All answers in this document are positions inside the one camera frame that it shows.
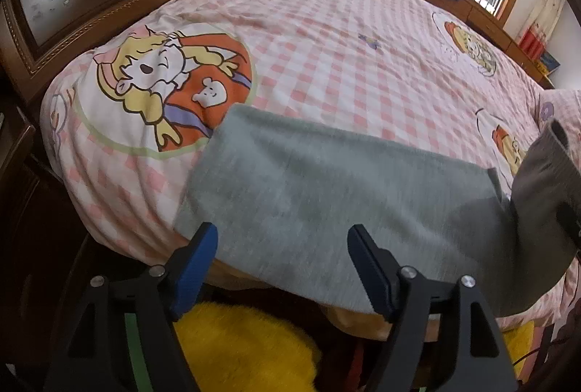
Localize white and red curtain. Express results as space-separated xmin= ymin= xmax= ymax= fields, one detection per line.
xmin=516 ymin=0 xmax=566 ymax=61

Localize pink checked printed blanket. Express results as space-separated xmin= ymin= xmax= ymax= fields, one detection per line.
xmin=38 ymin=0 xmax=581 ymax=329

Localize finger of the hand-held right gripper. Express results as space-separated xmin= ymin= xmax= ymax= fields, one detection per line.
xmin=556 ymin=201 xmax=581 ymax=252

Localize wooden low cabinet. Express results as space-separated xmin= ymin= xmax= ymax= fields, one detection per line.
xmin=311 ymin=0 xmax=557 ymax=90

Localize yellow fuzzy garment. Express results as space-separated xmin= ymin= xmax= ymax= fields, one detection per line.
xmin=175 ymin=301 xmax=536 ymax=392

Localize grey pants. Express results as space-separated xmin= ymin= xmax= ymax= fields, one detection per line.
xmin=172 ymin=104 xmax=581 ymax=320

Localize pink checked pillow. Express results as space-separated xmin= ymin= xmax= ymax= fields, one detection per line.
xmin=536 ymin=88 xmax=581 ymax=134

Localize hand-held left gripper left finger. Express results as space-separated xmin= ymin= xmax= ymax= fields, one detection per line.
xmin=43 ymin=222 xmax=219 ymax=392

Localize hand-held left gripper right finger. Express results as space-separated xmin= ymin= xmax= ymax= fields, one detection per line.
xmin=346 ymin=223 xmax=519 ymax=392

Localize blue and yellow box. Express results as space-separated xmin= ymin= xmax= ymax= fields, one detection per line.
xmin=536 ymin=52 xmax=562 ymax=76

